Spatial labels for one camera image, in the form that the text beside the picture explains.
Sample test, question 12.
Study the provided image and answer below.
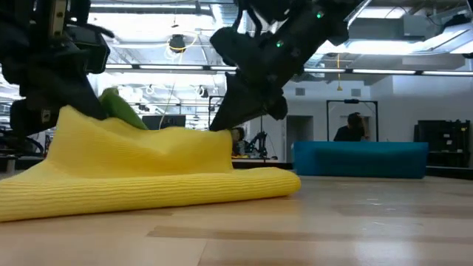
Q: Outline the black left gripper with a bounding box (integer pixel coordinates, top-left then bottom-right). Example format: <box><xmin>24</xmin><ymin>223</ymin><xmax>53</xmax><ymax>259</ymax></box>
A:
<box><xmin>0</xmin><ymin>24</ymin><xmax>109</xmax><ymax>137</ymax></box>

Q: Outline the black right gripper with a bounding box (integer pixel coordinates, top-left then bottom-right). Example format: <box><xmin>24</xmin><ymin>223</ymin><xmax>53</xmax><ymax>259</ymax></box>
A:
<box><xmin>208</xmin><ymin>58</ymin><xmax>293</xmax><ymax>132</ymax></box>

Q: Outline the green microfiber towel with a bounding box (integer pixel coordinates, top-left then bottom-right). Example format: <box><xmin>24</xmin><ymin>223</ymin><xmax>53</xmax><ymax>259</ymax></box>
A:
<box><xmin>98</xmin><ymin>87</ymin><xmax>149</xmax><ymax>131</ymax></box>

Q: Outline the teal plastic bin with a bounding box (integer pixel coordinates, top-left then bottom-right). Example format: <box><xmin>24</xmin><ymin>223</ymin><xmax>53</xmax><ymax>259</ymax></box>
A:
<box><xmin>291</xmin><ymin>141</ymin><xmax>430</xmax><ymax>180</ymax></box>

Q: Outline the yellow microfiber towel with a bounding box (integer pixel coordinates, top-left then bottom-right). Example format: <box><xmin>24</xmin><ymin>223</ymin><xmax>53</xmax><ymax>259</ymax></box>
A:
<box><xmin>0</xmin><ymin>105</ymin><xmax>302</xmax><ymax>222</ymax></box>

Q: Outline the person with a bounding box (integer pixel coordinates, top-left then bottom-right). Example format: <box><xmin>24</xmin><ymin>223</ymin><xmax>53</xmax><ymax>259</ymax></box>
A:
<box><xmin>231</xmin><ymin>127</ymin><xmax>248</xmax><ymax>157</ymax></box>
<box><xmin>333</xmin><ymin>112</ymin><xmax>370</xmax><ymax>143</ymax></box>

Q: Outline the brown background table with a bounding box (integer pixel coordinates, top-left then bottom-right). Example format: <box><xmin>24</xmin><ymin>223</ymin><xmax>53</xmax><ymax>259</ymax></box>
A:
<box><xmin>231</xmin><ymin>157</ymin><xmax>293</xmax><ymax>170</ymax></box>

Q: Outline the dark side desk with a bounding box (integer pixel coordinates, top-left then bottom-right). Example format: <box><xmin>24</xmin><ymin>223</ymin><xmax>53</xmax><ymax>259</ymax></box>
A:
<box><xmin>0</xmin><ymin>154</ymin><xmax>47</xmax><ymax>173</ymax></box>

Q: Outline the yellow hanging pendant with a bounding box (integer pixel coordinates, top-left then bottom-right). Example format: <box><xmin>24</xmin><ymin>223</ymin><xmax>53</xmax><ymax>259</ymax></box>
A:
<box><xmin>336</xmin><ymin>53</ymin><xmax>343</xmax><ymax>92</ymax></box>

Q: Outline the dark background monitor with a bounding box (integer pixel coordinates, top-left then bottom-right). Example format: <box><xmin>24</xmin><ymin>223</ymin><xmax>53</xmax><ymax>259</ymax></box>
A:
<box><xmin>142</xmin><ymin>115</ymin><xmax>187</xmax><ymax>131</ymax></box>

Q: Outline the long ceiling light bar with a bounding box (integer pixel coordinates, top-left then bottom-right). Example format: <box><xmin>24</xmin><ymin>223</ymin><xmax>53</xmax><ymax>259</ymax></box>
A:
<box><xmin>105</xmin><ymin>64</ymin><xmax>473</xmax><ymax>77</ymax></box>

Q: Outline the black shelf unit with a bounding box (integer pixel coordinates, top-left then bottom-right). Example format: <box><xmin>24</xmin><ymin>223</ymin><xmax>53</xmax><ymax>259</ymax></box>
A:
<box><xmin>414</xmin><ymin>119</ymin><xmax>472</xmax><ymax>169</ymax></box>

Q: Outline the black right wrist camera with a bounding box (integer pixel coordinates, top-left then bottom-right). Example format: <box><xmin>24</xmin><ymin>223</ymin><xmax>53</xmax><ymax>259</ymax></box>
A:
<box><xmin>209</xmin><ymin>26</ymin><xmax>267</xmax><ymax>73</ymax></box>

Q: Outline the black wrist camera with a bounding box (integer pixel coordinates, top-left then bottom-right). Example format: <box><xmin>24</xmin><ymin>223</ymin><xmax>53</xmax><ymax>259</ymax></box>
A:
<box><xmin>209</xmin><ymin>26</ymin><xmax>267</xmax><ymax>73</ymax></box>
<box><xmin>66</xmin><ymin>24</ymin><xmax>112</xmax><ymax>75</ymax></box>

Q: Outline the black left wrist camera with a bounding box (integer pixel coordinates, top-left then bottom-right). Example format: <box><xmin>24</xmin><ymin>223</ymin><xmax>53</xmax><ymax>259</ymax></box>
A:
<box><xmin>66</xmin><ymin>24</ymin><xmax>112</xmax><ymax>75</ymax></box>

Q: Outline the black ceiling camera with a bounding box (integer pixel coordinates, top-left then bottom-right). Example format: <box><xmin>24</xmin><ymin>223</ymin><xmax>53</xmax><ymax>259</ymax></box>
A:
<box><xmin>169</xmin><ymin>33</ymin><xmax>187</xmax><ymax>53</ymax></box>

